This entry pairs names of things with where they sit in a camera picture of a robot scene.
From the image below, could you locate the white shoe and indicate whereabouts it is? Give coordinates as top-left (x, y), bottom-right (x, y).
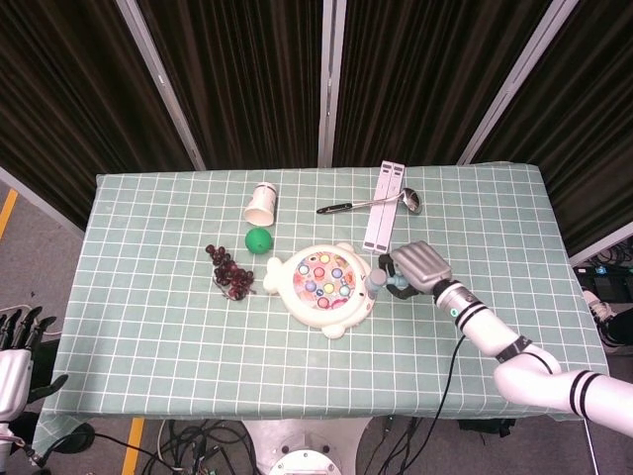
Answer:
top-left (582, 290), bottom-right (614, 323)

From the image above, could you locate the white fishing game toy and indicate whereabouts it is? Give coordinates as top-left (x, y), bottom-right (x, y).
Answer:
top-left (261, 240), bottom-right (380, 340)

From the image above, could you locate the green checkered tablecloth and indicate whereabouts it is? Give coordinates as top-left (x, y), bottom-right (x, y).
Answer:
top-left (37, 160), bottom-right (607, 449)

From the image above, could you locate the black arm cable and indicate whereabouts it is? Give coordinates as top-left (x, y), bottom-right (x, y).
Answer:
top-left (428, 333), bottom-right (467, 437)

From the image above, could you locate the dark curtain panel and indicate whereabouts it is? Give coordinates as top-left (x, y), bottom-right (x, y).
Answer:
top-left (137, 0), bottom-right (326, 169)
top-left (0, 0), bottom-right (195, 232)
top-left (333, 0), bottom-right (558, 167)
top-left (474, 0), bottom-right (633, 258)

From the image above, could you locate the blue toy hammer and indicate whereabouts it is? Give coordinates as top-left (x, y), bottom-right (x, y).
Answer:
top-left (364, 268), bottom-right (410, 302)

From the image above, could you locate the green ball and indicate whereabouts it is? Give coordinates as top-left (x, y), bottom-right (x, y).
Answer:
top-left (244, 227), bottom-right (275, 256)

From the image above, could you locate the dark red grape bunch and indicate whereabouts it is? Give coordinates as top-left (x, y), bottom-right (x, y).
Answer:
top-left (205, 243), bottom-right (257, 302)

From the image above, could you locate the steel ladle with black handle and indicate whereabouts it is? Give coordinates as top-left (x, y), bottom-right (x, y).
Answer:
top-left (316, 187), bottom-right (424, 216)

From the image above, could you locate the white double screen post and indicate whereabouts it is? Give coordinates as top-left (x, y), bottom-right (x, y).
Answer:
top-left (316, 0), bottom-right (347, 168)

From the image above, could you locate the black floor cable bundle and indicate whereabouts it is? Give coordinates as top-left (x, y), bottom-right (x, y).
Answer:
top-left (142, 419), bottom-right (258, 475)

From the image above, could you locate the white paper cup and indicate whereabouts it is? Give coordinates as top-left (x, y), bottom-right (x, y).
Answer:
top-left (241, 181), bottom-right (277, 228)

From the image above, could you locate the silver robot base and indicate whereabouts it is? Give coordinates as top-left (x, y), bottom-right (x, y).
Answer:
top-left (241, 418), bottom-right (377, 475)

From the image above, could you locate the white screen bottom rail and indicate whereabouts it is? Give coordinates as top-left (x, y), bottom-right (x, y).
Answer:
top-left (568, 236), bottom-right (633, 266)

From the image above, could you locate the black equipment box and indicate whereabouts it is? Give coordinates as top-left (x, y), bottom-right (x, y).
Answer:
top-left (573, 264), bottom-right (633, 294)

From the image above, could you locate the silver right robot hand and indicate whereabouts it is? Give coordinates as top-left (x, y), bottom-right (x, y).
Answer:
top-left (378, 240), bottom-right (454, 302)

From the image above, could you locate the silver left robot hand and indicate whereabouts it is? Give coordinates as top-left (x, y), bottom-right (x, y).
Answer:
top-left (0, 305), bottom-right (69, 422)

